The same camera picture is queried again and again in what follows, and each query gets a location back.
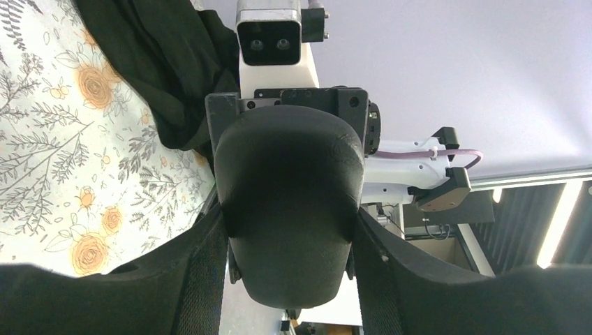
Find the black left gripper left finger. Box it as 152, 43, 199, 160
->
1, 207, 228, 334

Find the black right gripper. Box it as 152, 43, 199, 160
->
205, 86, 380, 157

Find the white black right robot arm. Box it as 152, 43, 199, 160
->
205, 86, 471, 212

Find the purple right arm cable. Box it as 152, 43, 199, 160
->
376, 149, 484, 171

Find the black cloth garment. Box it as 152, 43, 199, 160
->
76, 0, 239, 155

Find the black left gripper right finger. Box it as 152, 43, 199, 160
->
353, 211, 591, 334

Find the floral patterned table mat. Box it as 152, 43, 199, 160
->
1, 0, 214, 277

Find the black glasses case tan lining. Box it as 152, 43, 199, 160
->
214, 105, 364, 309

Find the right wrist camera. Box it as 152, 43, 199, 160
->
235, 0, 329, 98

